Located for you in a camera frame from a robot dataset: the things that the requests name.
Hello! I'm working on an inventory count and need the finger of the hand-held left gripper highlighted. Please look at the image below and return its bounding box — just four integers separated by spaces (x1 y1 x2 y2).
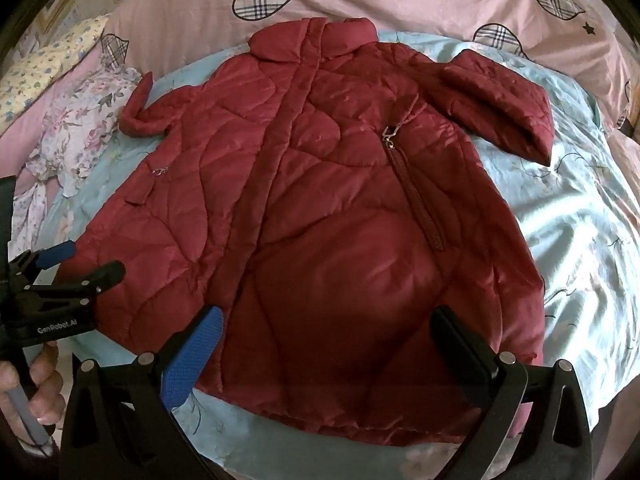
10 239 77 281
30 260 127 307

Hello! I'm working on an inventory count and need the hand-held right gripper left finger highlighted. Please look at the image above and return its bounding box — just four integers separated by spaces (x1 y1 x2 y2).
59 305 226 480

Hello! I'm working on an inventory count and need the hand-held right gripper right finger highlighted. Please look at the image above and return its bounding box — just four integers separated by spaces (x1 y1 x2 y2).
430 306 593 480

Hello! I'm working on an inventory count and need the red quilted jacket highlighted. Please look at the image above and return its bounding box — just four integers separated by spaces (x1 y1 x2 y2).
55 16 556 448

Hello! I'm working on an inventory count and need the person's left hand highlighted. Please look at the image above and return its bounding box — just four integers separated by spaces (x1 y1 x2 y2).
0 342 66 441

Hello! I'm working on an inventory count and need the white floral cloth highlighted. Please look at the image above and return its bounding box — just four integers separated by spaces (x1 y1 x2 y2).
10 62 143 261

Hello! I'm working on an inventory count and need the pink bed sheet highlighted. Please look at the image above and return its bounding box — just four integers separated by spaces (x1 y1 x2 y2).
0 50 121 176

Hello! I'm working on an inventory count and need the light blue floral blanket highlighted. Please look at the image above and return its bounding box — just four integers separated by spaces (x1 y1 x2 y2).
15 30 640 480

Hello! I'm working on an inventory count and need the yellow floral pillow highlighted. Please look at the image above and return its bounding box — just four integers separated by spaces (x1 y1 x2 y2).
0 14 111 121

